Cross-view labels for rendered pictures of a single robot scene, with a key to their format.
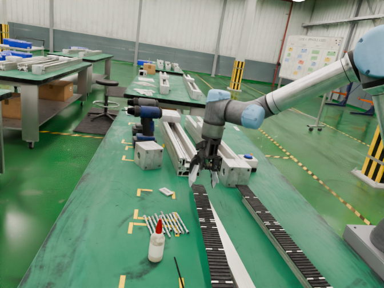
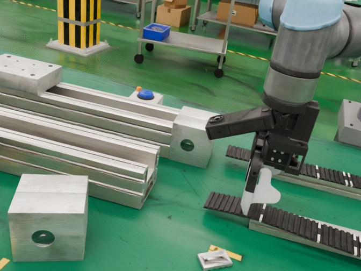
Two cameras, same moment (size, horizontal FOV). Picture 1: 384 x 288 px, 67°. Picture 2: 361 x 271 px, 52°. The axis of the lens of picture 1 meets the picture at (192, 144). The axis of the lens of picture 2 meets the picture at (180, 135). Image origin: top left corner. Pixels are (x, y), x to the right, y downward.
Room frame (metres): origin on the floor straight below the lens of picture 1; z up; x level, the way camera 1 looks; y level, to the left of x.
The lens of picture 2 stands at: (0.87, 0.49, 1.23)
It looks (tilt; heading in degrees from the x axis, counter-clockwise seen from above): 28 degrees down; 295
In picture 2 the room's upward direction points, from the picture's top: 9 degrees clockwise
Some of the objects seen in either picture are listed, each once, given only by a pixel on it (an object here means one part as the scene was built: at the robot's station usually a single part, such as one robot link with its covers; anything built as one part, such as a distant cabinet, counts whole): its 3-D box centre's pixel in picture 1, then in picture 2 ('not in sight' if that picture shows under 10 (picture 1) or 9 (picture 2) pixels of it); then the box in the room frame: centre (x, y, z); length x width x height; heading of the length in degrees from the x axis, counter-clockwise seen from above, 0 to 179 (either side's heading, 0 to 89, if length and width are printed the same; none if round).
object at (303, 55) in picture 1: (302, 80); not in sight; (6.89, -2.27, 0.97); 1.51 x 0.50 x 1.95; 29
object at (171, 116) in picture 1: (169, 118); not in sight; (1.79, 0.17, 0.87); 0.16 x 0.11 x 0.07; 15
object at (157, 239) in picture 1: (157, 239); not in sight; (0.63, 0.05, 0.84); 0.04 x 0.04 x 0.12
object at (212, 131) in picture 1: (213, 129); (289, 83); (0.97, -0.07, 1.06); 0.08 x 0.08 x 0.05
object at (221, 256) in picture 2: (166, 191); (214, 259); (0.98, 0.07, 0.78); 0.05 x 0.03 x 0.01; 48
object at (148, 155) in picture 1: (151, 155); (53, 211); (1.22, 0.17, 0.83); 0.11 x 0.10 x 0.10; 128
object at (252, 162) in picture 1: (245, 162); (143, 107); (1.36, -0.28, 0.81); 0.10 x 0.08 x 0.06; 105
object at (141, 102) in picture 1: (139, 116); not in sight; (1.62, 0.32, 0.89); 0.20 x 0.08 x 0.22; 107
